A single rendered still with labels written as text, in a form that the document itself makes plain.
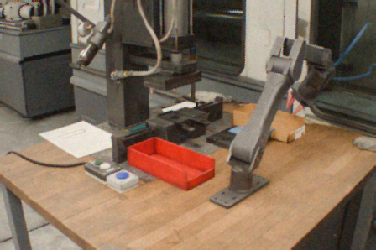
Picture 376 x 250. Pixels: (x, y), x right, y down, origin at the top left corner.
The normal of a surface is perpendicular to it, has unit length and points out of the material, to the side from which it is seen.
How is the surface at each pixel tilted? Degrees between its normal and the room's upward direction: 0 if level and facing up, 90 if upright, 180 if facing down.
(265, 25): 90
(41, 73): 90
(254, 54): 90
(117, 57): 90
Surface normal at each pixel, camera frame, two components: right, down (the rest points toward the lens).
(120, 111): -0.68, 0.25
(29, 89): 0.69, 0.25
